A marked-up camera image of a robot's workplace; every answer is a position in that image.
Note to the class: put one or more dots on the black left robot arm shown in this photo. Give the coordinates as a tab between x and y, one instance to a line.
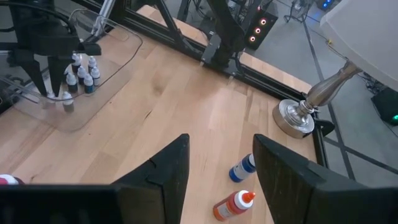
228	31

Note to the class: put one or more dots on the black computer tower red fans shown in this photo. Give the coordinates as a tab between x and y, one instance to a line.
258	28

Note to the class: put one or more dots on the table lamp white shade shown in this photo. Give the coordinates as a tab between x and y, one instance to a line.
293	119

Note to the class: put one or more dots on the black aluminium table frame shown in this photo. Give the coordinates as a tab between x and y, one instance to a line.
270	83

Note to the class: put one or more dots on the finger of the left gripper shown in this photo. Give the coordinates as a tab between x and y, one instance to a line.
32	70
59	74

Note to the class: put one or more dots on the black box green light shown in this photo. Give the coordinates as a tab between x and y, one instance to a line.
388	105

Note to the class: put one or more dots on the device with blue light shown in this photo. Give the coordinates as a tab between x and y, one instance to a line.
325	4

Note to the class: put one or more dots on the small white-capped dropper bottle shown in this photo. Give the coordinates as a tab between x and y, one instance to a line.
67	102
71	82
76	59
81	73
94	76
92	62
88	84

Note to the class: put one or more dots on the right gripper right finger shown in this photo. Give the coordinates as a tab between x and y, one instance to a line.
289	186

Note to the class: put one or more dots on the blue food coloring bottle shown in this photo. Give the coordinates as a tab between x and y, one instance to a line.
242	168

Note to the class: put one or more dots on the silver metal post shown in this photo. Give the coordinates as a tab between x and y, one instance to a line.
104	15

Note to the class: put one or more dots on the pink food coloring bottle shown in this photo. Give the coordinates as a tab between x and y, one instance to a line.
7	180

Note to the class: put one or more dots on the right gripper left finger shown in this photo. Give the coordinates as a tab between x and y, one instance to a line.
161	186

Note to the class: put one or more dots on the clear plastic container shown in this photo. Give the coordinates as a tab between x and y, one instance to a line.
102	77

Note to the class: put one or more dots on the red food coloring bottle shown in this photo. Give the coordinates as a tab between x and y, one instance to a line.
233	205

